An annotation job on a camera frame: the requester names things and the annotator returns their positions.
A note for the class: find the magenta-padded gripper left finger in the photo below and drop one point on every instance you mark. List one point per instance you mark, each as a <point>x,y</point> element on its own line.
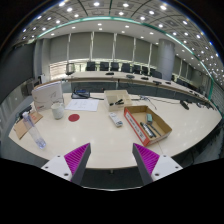
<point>59,166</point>

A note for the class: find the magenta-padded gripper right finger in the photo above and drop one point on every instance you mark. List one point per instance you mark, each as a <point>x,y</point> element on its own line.
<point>165,166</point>

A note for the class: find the clear plastic water bottle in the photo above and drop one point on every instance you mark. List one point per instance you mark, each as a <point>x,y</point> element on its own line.
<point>33,130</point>

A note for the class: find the black tools in cardboard box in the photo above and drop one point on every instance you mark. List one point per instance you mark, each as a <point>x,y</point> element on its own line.
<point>146,130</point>

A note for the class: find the small teal tool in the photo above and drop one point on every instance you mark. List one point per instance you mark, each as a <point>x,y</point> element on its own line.
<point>149,118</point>

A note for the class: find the flat round red coaster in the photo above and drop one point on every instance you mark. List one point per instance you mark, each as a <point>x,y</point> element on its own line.
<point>74,117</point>

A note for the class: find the open red-sided cardboard box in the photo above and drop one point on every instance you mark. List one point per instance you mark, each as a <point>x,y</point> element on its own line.
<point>135,125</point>

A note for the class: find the white ceramic mug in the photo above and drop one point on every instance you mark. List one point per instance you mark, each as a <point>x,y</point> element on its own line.
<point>57,111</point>

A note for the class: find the brown paper envelope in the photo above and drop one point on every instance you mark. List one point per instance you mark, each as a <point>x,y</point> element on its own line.
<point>18,128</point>

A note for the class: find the black power adapter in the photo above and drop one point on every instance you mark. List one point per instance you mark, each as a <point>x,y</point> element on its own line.
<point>25,112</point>

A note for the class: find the white printed paper sheet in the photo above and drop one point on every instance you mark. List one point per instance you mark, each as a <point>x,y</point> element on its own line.
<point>81,105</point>

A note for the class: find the white copy paper carton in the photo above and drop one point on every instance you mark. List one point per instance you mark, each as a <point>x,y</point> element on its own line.
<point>46,95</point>

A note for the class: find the black desk device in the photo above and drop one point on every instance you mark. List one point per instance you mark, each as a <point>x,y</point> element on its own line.
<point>80,94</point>

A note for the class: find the open white cardboard box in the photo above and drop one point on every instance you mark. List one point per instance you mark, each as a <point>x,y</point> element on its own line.
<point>115,107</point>

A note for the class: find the black tool in white box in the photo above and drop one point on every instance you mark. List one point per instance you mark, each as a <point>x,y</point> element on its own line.
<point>117,102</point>

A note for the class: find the grey box monitor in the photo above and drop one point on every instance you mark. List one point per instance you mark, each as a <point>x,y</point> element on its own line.
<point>28,88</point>

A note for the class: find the long curved conference desk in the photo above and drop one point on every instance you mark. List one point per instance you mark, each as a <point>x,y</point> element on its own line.
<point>100,76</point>

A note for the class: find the group of black office chairs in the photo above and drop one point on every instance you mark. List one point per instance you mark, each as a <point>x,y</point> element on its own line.
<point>104,66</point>

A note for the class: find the group of ceiling lights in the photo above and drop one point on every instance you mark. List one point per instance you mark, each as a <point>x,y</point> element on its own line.
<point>96,4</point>

